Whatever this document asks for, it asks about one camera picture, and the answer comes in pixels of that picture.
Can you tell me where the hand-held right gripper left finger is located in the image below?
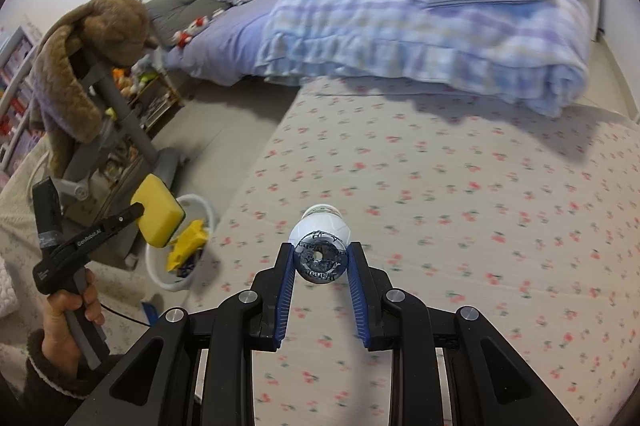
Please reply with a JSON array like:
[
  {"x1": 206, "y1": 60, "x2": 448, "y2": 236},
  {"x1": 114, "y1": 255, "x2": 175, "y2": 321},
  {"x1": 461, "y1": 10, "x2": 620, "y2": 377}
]
[{"x1": 65, "y1": 242, "x2": 297, "y2": 426}]

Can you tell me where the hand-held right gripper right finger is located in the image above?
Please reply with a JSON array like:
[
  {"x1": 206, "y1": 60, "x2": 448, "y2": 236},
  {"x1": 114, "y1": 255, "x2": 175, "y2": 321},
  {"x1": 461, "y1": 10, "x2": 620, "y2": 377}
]
[{"x1": 347, "y1": 242, "x2": 578, "y2": 426}]

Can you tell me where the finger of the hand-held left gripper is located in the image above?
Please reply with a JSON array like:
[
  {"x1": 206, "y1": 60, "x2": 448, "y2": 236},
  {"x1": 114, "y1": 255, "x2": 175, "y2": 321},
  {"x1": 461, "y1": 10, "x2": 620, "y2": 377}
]
[{"x1": 47, "y1": 202, "x2": 147, "y2": 264}]

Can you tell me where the yellow sponge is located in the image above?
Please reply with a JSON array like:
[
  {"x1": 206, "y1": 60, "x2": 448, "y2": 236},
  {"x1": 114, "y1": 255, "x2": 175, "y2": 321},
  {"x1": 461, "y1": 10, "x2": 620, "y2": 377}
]
[{"x1": 130, "y1": 173, "x2": 187, "y2": 249}]

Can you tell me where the white plastic drink bottle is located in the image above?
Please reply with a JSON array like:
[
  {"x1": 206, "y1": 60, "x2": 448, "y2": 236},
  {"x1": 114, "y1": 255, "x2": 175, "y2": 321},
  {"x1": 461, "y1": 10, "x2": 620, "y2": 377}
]
[{"x1": 289, "y1": 204, "x2": 351, "y2": 284}]

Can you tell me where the yellow wrapper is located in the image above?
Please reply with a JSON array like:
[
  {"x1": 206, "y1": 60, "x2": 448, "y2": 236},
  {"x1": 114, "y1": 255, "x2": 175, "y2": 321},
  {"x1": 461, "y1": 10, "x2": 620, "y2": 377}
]
[{"x1": 166, "y1": 218, "x2": 208, "y2": 272}]

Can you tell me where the white plastic waste bin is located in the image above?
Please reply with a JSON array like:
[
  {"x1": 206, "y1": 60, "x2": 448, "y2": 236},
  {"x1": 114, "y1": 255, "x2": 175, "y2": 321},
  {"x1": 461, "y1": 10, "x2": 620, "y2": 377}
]
[{"x1": 145, "y1": 193, "x2": 217, "y2": 292}]

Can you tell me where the person's left forearm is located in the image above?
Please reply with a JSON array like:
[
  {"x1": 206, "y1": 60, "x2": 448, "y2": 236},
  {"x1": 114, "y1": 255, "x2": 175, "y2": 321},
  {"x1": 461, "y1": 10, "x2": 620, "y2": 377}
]
[{"x1": 22, "y1": 328, "x2": 126, "y2": 417}]

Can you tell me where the person's left hand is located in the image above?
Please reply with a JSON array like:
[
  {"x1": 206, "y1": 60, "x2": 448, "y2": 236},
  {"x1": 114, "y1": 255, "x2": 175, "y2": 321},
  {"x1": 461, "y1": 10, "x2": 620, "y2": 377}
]
[{"x1": 41, "y1": 268, "x2": 108, "y2": 377}]

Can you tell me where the cherry print mat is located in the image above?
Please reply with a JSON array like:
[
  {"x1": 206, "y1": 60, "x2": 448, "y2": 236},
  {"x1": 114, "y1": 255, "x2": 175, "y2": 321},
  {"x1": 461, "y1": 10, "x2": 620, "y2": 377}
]
[{"x1": 185, "y1": 78, "x2": 640, "y2": 426}]

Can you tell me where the white bookshelf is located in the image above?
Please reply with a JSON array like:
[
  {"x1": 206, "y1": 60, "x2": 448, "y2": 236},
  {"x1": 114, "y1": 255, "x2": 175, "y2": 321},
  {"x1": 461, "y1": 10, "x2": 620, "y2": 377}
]
[{"x1": 0, "y1": 26, "x2": 48, "y2": 172}]

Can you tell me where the wooden toy shelf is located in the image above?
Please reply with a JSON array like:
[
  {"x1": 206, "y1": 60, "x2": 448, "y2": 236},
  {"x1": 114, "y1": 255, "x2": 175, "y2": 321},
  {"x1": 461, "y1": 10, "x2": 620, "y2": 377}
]
[{"x1": 107, "y1": 56, "x2": 183, "y2": 132}]

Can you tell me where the brown plush toy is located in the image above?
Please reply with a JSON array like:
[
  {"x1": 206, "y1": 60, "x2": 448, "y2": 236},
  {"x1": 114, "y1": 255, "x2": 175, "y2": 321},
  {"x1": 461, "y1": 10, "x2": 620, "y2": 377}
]
[{"x1": 29, "y1": 0, "x2": 161, "y2": 177}]

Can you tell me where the red and white plush toy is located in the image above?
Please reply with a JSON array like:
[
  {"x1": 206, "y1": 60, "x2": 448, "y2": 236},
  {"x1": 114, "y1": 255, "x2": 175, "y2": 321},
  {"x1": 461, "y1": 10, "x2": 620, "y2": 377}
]
[{"x1": 172, "y1": 16, "x2": 211, "y2": 47}]

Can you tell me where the purple bed sheet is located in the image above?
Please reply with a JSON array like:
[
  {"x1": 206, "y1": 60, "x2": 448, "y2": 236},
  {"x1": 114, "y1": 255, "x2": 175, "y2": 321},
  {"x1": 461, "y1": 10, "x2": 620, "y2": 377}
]
[{"x1": 162, "y1": 3, "x2": 301, "y2": 87}]

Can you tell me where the plaid ruffled quilt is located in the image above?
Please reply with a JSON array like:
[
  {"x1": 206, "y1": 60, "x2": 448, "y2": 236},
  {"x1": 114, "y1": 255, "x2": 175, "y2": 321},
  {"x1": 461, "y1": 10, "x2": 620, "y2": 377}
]
[{"x1": 252, "y1": 0, "x2": 593, "y2": 117}]

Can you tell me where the black cable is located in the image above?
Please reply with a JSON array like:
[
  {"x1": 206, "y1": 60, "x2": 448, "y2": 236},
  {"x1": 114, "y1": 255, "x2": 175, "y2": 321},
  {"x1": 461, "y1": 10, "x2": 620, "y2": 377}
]
[{"x1": 99, "y1": 302, "x2": 152, "y2": 328}]

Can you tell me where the grey exercise machine frame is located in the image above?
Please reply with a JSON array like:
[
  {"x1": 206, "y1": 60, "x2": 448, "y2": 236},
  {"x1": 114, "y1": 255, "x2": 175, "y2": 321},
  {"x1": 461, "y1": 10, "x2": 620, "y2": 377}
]
[{"x1": 55, "y1": 46, "x2": 191, "y2": 267}]

